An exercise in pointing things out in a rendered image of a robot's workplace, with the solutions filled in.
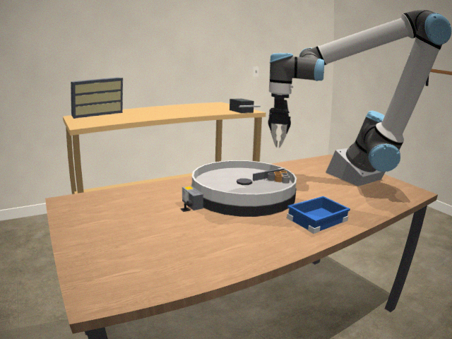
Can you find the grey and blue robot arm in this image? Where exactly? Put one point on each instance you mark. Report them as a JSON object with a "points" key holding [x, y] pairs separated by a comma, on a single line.
{"points": [[382, 134]]}

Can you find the blue crate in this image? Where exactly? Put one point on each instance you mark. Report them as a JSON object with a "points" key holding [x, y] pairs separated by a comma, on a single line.
{"points": [[317, 214]]}

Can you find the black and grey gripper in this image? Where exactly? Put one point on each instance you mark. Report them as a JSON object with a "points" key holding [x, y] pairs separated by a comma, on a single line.
{"points": [[279, 116]]}

